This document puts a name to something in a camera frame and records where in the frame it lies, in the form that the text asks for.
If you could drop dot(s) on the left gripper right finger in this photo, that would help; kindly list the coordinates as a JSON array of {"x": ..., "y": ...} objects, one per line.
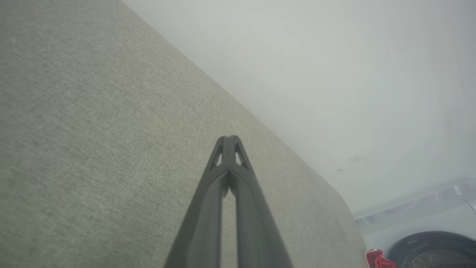
[{"x": 256, "y": 230}]

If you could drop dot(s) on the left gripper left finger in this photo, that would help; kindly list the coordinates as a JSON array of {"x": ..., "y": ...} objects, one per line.
[{"x": 200, "y": 230}]

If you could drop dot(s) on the red crumpled cloth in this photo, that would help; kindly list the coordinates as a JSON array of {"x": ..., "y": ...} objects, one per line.
[{"x": 377, "y": 260}]

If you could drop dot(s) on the grey fabric sofa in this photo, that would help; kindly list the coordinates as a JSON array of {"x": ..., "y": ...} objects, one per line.
[{"x": 93, "y": 130}]

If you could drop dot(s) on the white washing machine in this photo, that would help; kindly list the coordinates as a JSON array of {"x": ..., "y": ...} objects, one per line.
[{"x": 409, "y": 219}]

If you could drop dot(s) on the dark round washing machine door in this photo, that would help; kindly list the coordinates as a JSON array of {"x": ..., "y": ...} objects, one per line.
[{"x": 438, "y": 249}]

